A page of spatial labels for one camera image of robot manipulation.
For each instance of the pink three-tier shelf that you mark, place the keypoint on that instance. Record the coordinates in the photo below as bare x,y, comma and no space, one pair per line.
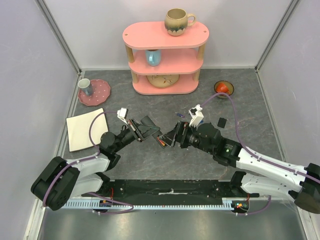
180,55

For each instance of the pink dotted plate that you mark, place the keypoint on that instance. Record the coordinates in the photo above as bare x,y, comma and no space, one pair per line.
101,91

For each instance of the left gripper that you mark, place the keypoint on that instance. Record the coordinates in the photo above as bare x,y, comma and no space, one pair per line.
138,131

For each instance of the cream square plate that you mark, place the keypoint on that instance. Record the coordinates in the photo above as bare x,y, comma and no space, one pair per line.
78,130

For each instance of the light blue mug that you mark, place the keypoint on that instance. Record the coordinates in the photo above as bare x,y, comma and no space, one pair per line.
153,57

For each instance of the black remote control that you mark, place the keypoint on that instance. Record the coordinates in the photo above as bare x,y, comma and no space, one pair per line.
147,121

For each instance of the black battery cover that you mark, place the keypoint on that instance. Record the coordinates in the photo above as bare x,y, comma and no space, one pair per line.
222,122

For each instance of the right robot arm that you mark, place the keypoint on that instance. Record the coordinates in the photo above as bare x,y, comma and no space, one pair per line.
298,183

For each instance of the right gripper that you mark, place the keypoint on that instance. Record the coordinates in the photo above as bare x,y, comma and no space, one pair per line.
180,134

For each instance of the brown patterned bowl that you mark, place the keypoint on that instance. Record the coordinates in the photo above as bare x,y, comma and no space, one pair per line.
230,86

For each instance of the beige floral plate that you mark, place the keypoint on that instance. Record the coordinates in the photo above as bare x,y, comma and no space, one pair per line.
163,81

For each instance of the orange cup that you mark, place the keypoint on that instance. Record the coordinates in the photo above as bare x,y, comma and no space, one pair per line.
222,88

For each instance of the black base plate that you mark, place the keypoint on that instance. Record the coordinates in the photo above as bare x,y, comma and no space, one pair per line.
170,191

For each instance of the beige ceramic mug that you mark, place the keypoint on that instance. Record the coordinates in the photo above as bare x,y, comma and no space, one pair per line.
177,20

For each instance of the white cable duct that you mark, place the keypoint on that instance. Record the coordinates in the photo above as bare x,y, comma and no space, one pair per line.
94,203

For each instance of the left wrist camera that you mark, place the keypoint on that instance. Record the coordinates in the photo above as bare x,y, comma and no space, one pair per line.
122,115

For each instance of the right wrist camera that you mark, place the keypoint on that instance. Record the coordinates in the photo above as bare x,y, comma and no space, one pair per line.
196,115

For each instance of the grey white mug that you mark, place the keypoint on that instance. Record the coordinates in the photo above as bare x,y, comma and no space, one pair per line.
85,86

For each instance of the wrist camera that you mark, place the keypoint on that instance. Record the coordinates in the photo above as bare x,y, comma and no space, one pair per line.
196,115
122,115

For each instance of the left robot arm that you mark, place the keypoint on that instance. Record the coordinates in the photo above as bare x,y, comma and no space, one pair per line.
64,179

